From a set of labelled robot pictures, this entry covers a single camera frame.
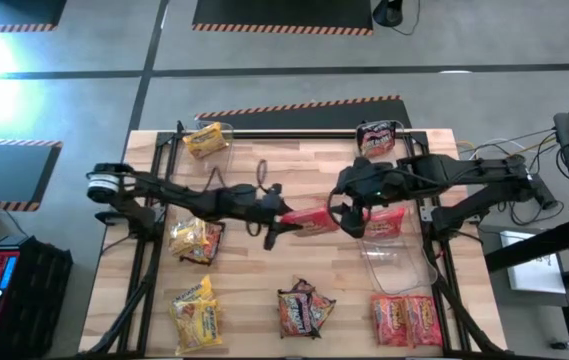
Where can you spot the clear plastic bin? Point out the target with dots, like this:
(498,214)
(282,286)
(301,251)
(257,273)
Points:
(199,170)
(401,145)
(399,265)

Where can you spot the black metal beam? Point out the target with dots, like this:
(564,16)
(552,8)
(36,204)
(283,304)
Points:
(534,247)

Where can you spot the black aluminium table frame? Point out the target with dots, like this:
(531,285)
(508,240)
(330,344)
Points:
(289,135)

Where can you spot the black storage crate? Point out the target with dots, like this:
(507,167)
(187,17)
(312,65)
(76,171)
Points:
(44,300)

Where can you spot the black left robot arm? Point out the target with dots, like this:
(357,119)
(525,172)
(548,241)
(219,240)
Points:
(174,192)

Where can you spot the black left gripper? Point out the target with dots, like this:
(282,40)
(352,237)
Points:
(249,202)

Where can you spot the black power adapter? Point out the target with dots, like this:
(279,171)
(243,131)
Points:
(548,197)

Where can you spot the yellow Maruchan noodle packet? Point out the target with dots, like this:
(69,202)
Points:
(186,235)
(194,290)
(206,140)
(196,325)

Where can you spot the grey metal bracket plate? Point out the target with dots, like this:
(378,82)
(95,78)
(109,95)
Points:
(426,214)

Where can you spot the red noodle packet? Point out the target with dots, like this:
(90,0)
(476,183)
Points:
(386,222)
(389,320)
(311,221)
(424,320)

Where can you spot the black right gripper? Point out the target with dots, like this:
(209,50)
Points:
(374,182)

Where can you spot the black round stand base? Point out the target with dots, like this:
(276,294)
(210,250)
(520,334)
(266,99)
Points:
(388,12)

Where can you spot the small black floor object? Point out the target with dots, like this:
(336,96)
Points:
(559,345)

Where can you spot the black hazard-striped floor mat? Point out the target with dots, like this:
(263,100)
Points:
(284,12)
(289,117)
(14,12)
(4,175)

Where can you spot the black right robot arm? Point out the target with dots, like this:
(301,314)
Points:
(464,167)

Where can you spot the white box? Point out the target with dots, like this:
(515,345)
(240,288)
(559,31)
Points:
(534,270)

